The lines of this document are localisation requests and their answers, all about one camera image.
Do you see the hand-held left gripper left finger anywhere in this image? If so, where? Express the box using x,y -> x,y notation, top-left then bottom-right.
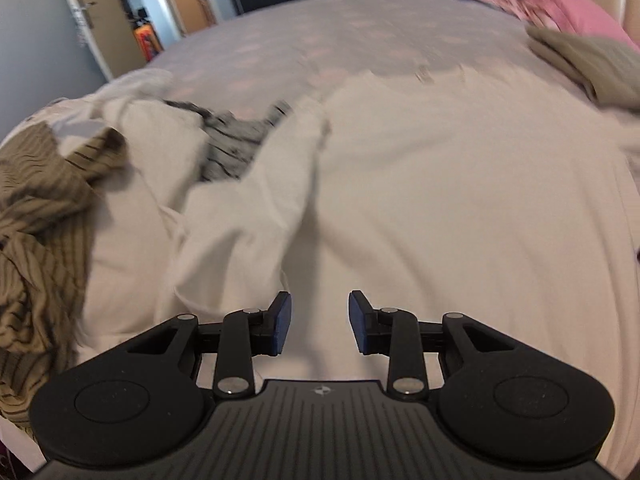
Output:
122,290 -> 294,402

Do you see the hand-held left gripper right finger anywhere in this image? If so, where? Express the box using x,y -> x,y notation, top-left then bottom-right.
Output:
347,289 -> 519,403

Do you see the white t-shirt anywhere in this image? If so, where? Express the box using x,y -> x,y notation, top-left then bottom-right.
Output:
165,66 -> 640,467

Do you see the white waffle-textured garment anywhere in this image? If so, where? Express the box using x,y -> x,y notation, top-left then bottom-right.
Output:
55,97 -> 212,352

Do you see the grey striped garment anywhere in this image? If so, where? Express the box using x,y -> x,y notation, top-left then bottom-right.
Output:
164,99 -> 294,184

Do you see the brown striped garment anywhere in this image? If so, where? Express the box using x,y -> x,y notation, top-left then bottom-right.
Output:
0,122 -> 129,432

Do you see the plain white garment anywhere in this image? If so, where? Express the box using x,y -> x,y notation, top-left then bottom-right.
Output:
30,67 -> 174,127

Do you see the bed with polka-dot sheet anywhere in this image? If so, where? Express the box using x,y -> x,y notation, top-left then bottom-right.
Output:
107,0 -> 622,128

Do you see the orange red stool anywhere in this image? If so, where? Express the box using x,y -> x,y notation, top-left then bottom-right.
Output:
131,19 -> 164,58

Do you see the beige room door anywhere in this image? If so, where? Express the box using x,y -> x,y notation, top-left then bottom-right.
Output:
51,0 -> 117,82

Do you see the olive folded blanket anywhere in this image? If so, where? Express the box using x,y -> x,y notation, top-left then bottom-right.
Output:
527,25 -> 640,109

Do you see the metal door handle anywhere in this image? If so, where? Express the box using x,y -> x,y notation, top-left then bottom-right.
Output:
70,0 -> 97,31

